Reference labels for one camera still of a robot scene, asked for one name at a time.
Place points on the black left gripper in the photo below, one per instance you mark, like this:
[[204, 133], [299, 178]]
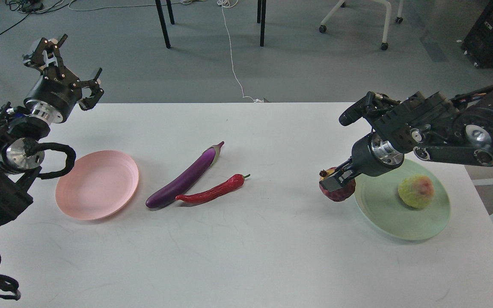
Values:
[[51, 100]]

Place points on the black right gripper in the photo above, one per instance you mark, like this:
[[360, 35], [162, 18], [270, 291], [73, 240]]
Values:
[[371, 156]]

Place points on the red pomegranate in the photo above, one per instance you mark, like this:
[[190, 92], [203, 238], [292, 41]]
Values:
[[342, 193]]

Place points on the green yellow guava fruit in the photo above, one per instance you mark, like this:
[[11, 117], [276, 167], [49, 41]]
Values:
[[416, 191]]

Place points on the red chili pepper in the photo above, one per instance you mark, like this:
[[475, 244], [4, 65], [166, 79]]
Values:
[[233, 183]]

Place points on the purple eggplant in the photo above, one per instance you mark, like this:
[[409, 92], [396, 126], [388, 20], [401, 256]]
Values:
[[181, 184]]

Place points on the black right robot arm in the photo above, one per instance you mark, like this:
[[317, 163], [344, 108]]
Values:
[[434, 128]]

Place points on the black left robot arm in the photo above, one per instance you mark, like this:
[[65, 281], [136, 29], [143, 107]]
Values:
[[23, 156]]

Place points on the light green plate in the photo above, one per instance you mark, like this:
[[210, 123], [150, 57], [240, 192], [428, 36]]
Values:
[[379, 201]]

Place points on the pink plate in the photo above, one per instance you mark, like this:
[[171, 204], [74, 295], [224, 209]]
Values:
[[99, 185]]

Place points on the black table legs left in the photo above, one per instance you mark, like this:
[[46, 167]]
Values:
[[162, 20]]

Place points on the black table legs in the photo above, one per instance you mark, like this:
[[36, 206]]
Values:
[[162, 20], [261, 20]]

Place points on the white wheeled chair base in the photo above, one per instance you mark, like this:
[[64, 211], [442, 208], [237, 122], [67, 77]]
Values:
[[389, 12]]

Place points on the black table legs right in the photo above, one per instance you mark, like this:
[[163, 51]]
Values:
[[261, 20]]

